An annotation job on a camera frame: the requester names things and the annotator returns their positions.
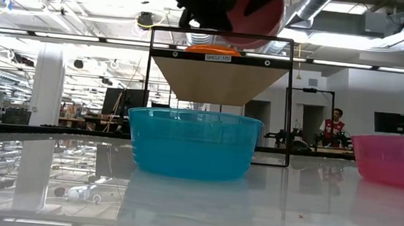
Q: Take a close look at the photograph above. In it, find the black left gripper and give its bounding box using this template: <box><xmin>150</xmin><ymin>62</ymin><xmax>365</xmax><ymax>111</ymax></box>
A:
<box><xmin>132</xmin><ymin>0</ymin><xmax>282</xmax><ymax>36</ymax></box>

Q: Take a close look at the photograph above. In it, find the large light pink bowl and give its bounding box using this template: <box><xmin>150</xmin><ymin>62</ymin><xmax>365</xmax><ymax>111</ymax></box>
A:
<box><xmin>223</xmin><ymin>0</ymin><xmax>286</xmax><ymax>53</ymax></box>

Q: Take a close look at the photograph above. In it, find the small red-orange bowl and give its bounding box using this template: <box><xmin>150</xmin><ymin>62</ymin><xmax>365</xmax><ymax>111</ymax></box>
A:
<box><xmin>184</xmin><ymin>42</ymin><xmax>243</xmax><ymax>58</ymax></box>

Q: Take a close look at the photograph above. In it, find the small teal bowl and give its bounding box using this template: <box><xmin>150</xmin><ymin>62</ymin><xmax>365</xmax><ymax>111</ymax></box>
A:
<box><xmin>124</xmin><ymin>105</ymin><xmax>265</xmax><ymax>185</ymax></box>

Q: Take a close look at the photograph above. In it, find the small magenta bowl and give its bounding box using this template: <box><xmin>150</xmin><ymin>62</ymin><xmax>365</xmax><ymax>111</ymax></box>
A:
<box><xmin>346</xmin><ymin>131</ymin><xmax>404</xmax><ymax>190</ymax></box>

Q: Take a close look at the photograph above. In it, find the white shelf label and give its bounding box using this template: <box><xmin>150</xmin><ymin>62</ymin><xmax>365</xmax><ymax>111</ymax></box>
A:
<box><xmin>204</xmin><ymin>53</ymin><xmax>233</xmax><ymax>63</ymax></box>

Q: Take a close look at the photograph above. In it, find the person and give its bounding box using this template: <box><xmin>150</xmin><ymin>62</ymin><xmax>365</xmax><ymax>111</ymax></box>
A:
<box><xmin>317</xmin><ymin>107</ymin><xmax>348</xmax><ymax>149</ymax></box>

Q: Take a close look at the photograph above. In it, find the black desk monitor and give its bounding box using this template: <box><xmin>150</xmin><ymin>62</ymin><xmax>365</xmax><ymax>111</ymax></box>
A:
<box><xmin>100</xmin><ymin>86</ymin><xmax>150</xmax><ymax>119</ymax></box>

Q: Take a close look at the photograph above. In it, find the white pillar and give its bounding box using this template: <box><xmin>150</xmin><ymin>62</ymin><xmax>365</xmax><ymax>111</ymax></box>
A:
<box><xmin>17</xmin><ymin>48</ymin><xmax>67</xmax><ymax>128</ymax></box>

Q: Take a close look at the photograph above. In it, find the silver ceiling duct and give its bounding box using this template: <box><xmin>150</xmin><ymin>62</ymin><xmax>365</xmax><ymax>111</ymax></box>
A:
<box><xmin>262</xmin><ymin>0</ymin><xmax>339</xmax><ymax>59</ymax></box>

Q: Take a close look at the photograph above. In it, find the wooden shelf with black frame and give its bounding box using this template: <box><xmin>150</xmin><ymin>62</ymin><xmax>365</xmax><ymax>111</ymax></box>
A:
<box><xmin>137</xmin><ymin>24</ymin><xmax>299</xmax><ymax>168</ymax></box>

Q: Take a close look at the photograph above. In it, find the black ceiling camera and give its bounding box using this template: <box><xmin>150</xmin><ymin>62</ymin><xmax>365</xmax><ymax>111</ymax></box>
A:
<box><xmin>136</xmin><ymin>11</ymin><xmax>156</xmax><ymax>31</ymax></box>

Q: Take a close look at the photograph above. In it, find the black metal door frame stand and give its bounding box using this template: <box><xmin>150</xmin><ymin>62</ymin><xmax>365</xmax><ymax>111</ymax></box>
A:
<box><xmin>283</xmin><ymin>85</ymin><xmax>336</xmax><ymax>151</ymax></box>

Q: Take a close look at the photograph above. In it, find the black wall monitor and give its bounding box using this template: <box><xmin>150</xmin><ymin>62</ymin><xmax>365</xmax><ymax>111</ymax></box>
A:
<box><xmin>373</xmin><ymin>111</ymin><xmax>404</xmax><ymax>135</ymax></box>

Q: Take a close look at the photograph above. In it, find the black table frame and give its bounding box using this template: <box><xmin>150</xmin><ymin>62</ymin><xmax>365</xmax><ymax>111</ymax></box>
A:
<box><xmin>0</xmin><ymin>122</ymin><xmax>357</xmax><ymax>161</ymax></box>

